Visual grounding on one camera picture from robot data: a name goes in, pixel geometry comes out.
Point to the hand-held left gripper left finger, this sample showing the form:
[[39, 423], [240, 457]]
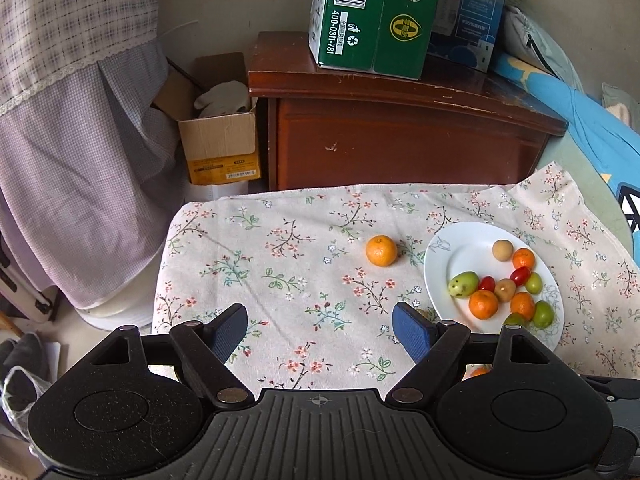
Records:
[[230, 332]]

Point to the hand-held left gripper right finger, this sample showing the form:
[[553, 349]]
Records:
[[412, 332]]

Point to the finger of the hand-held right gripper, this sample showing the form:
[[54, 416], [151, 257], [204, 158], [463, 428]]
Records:
[[617, 386]]

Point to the large green jujube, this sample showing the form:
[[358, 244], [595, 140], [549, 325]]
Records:
[[462, 284]]

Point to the orange mandarin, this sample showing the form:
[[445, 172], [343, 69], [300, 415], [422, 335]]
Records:
[[523, 259], [381, 251], [480, 371], [483, 304], [523, 305]]

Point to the red cherry tomato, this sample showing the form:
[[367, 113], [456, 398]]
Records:
[[520, 275], [486, 283]]

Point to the white plate with line flowers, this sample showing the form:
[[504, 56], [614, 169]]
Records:
[[465, 260]]

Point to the brown kiwi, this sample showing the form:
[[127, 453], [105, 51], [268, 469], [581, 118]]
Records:
[[505, 288], [502, 250]]

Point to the floral tablecloth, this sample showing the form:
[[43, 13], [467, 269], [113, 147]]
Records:
[[300, 260]]

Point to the cardboard box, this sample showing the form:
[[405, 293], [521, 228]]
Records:
[[220, 140]]

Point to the wooden nightstand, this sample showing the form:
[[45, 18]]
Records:
[[400, 135]]

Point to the clear plastic bag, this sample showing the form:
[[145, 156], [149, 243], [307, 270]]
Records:
[[25, 402]]

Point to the lilac checked cloth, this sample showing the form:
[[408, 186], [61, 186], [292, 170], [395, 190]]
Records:
[[75, 170]]

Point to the green bed sheet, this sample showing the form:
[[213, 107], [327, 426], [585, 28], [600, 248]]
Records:
[[575, 160]]

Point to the white cloth glove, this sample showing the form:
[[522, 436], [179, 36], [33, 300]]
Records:
[[220, 97]]

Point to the blue printed blanket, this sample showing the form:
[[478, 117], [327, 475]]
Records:
[[590, 125]]

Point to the green carton box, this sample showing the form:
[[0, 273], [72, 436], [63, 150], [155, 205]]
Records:
[[395, 35]]

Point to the pale pillow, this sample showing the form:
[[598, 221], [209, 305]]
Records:
[[540, 40]]

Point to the blue carton box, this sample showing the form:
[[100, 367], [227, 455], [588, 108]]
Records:
[[475, 10]]

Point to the beige checked cloth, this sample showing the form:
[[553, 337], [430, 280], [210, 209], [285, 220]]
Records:
[[60, 25]]

